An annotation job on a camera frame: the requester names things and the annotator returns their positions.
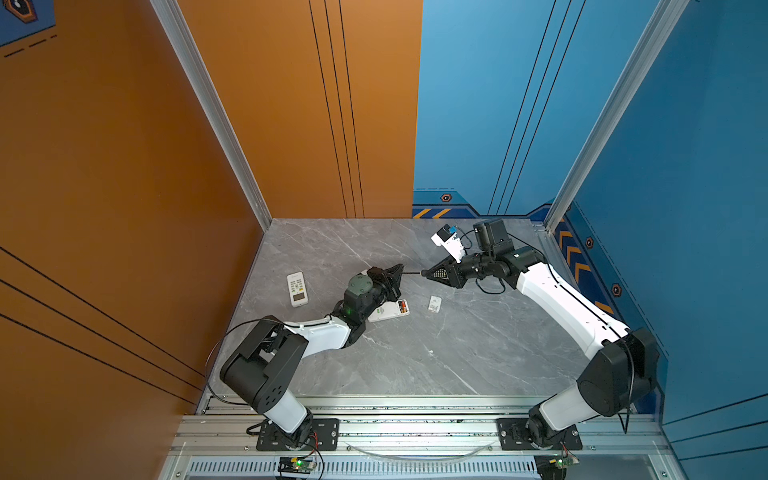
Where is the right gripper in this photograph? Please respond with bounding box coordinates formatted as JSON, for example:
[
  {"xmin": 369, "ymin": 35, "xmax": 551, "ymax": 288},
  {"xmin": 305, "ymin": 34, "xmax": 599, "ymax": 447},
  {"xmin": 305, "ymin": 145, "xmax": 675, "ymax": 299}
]
[{"xmin": 424, "ymin": 252, "xmax": 494, "ymax": 290}]

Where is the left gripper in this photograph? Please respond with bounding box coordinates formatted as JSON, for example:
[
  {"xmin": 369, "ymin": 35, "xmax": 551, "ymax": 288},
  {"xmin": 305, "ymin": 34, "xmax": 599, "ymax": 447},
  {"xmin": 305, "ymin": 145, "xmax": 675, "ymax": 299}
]
[{"xmin": 359, "ymin": 263, "xmax": 402, "ymax": 326}]

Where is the black yellow screwdriver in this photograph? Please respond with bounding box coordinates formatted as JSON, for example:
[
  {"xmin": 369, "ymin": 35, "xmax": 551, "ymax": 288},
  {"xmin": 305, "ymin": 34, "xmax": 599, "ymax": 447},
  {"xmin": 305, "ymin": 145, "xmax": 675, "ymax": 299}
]
[{"xmin": 403, "ymin": 268, "xmax": 448, "ymax": 281}]

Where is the white TCL remote control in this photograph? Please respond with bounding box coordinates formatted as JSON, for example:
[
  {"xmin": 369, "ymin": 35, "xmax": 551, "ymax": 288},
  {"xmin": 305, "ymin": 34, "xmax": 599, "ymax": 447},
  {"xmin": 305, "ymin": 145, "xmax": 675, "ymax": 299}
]
[{"xmin": 368, "ymin": 299, "xmax": 410, "ymax": 323}]

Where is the white battery cover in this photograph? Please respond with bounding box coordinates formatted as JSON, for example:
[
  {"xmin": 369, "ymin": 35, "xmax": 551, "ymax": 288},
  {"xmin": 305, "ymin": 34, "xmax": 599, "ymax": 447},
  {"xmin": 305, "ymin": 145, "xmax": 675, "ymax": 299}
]
[{"xmin": 428, "ymin": 296, "xmax": 442, "ymax": 313}]

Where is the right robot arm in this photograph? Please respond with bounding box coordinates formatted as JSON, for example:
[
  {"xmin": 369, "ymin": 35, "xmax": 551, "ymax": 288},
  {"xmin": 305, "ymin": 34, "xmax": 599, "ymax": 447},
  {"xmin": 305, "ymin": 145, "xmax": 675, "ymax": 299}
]
[{"xmin": 421, "ymin": 219, "xmax": 660, "ymax": 449}]

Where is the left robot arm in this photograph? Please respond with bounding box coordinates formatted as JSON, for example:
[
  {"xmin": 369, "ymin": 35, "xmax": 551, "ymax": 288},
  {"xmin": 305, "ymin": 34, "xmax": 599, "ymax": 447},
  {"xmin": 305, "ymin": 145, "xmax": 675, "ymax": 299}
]
[{"xmin": 219, "ymin": 263, "xmax": 404, "ymax": 449}]

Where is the left green circuit board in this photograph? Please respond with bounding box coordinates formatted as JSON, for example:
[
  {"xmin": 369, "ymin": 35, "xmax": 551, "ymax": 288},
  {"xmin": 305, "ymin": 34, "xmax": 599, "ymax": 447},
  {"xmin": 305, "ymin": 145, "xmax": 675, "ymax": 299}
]
[{"xmin": 277, "ymin": 456, "xmax": 320, "ymax": 480}]

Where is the green circuit board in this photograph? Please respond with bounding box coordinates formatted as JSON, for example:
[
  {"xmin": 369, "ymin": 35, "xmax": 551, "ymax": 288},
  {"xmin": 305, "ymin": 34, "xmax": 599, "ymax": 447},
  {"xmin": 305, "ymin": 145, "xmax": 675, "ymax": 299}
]
[
  {"xmin": 277, "ymin": 456, "xmax": 320, "ymax": 480},
  {"xmin": 534, "ymin": 455, "xmax": 580, "ymax": 480}
]

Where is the right green circuit board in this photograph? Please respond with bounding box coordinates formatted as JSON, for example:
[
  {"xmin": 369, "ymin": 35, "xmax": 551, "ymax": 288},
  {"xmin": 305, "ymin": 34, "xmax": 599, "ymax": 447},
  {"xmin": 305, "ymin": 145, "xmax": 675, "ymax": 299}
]
[{"xmin": 534, "ymin": 455, "xmax": 580, "ymax": 480}]

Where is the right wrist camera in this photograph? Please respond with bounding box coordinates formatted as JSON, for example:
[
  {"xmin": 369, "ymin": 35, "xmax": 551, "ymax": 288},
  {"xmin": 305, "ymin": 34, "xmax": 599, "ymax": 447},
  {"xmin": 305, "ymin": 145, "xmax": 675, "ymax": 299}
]
[{"xmin": 431, "ymin": 224, "xmax": 466, "ymax": 263}]

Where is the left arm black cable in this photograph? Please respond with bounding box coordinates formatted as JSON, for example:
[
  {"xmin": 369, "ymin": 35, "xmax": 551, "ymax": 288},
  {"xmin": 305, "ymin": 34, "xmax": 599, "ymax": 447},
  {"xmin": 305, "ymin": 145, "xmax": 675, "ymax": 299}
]
[{"xmin": 202, "ymin": 317, "xmax": 283, "ymax": 406}]

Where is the aluminium rail frame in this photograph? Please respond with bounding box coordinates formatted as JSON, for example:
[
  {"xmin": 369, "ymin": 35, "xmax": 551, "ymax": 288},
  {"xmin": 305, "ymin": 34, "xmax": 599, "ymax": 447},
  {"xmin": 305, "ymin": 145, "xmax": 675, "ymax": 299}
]
[{"xmin": 160, "ymin": 396, "xmax": 684, "ymax": 479}]

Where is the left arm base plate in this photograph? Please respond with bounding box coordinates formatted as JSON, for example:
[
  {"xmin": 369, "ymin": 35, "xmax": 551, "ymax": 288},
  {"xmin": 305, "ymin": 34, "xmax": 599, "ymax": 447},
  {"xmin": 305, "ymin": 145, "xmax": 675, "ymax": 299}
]
[{"xmin": 256, "ymin": 418, "xmax": 340, "ymax": 452}]

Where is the clear cable on rail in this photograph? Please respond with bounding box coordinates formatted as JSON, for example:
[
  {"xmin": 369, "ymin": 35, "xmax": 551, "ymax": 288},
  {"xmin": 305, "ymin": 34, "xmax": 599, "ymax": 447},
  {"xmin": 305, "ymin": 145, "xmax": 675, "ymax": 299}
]
[{"xmin": 343, "ymin": 442, "xmax": 496, "ymax": 462}]

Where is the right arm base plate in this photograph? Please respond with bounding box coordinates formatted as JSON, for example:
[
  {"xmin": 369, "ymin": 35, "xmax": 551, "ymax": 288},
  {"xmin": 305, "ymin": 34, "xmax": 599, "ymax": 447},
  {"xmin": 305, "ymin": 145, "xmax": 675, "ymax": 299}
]
[{"xmin": 496, "ymin": 417, "xmax": 583, "ymax": 451}]

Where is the right aluminium corner post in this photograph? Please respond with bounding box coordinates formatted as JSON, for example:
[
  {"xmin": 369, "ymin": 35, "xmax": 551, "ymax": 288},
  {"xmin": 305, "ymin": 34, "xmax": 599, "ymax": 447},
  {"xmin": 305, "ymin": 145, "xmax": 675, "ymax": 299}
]
[{"xmin": 543, "ymin": 0, "xmax": 689, "ymax": 234}]

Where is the aluminium corner post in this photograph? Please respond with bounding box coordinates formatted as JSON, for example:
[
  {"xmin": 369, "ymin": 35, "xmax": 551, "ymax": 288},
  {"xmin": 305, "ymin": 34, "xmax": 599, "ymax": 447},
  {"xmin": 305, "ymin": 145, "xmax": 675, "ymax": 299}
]
[
  {"xmin": 150, "ymin": 0, "xmax": 273, "ymax": 232},
  {"xmin": 543, "ymin": 0, "xmax": 689, "ymax": 234}
]

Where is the left aluminium corner post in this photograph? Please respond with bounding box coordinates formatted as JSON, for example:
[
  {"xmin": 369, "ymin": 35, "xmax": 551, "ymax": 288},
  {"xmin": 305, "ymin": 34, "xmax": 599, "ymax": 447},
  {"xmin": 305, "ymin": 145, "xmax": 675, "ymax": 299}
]
[{"xmin": 150, "ymin": 0, "xmax": 273, "ymax": 232}]

